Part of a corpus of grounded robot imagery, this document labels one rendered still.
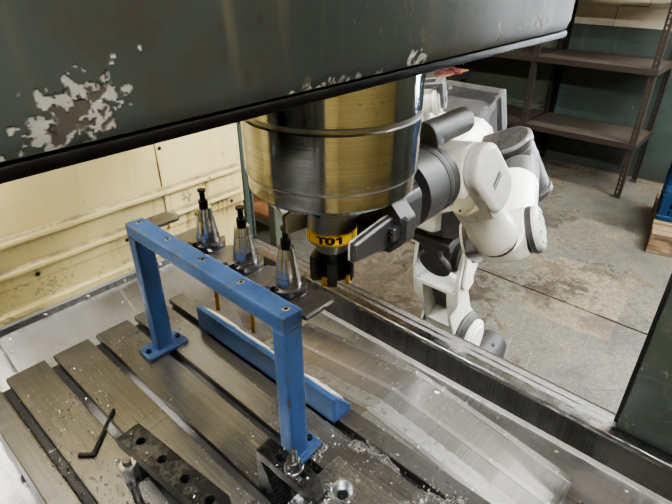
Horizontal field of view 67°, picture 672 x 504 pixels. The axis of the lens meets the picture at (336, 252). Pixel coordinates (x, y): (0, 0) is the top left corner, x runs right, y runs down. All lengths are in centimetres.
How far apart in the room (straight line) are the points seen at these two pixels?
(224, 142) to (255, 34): 145
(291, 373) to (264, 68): 64
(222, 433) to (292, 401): 22
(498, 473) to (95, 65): 115
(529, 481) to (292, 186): 100
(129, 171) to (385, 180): 118
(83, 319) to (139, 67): 138
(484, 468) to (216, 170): 114
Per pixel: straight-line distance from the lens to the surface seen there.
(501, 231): 80
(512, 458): 130
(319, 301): 81
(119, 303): 159
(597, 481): 138
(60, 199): 147
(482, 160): 64
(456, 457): 123
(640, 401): 125
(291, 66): 25
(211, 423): 107
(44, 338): 154
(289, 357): 81
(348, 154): 40
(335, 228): 48
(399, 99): 41
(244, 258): 89
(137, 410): 114
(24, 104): 19
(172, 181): 160
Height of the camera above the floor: 169
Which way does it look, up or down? 30 degrees down
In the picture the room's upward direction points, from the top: straight up
